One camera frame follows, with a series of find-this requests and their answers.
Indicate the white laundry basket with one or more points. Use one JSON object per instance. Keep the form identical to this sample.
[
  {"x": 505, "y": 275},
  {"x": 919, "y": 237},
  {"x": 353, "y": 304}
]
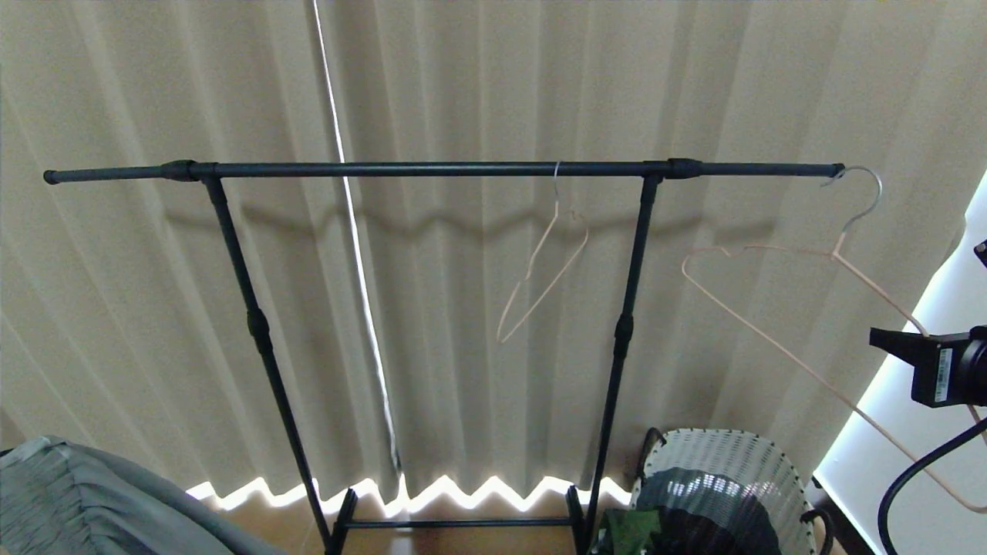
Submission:
[{"x": 725, "y": 455}]

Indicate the beige curtain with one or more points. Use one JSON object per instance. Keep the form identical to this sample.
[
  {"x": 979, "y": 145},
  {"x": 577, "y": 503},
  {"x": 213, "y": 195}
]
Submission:
[{"x": 478, "y": 347}]

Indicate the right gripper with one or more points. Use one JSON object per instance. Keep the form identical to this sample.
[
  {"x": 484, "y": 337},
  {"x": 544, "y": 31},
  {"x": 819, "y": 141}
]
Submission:
[{"x": 960, "y": 370}]

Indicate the pink clothes hanger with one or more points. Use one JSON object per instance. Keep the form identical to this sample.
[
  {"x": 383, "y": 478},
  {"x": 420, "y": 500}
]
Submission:
[
  {"x": 556, "y": 189},
  {"x": 879, "y": 294}
]

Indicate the pale grey shorts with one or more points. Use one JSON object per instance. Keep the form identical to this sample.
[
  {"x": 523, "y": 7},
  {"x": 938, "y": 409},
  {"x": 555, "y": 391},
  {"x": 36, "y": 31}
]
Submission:
[{"x": 77, "y": 501}]

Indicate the black clothes rack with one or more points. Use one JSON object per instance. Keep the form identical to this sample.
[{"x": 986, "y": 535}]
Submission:
[{"x": 432, "y": 168}]

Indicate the green printed t-shirt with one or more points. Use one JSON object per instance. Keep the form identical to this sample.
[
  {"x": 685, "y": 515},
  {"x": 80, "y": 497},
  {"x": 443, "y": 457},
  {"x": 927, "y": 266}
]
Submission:
[{"x": 628, "y": 533}]

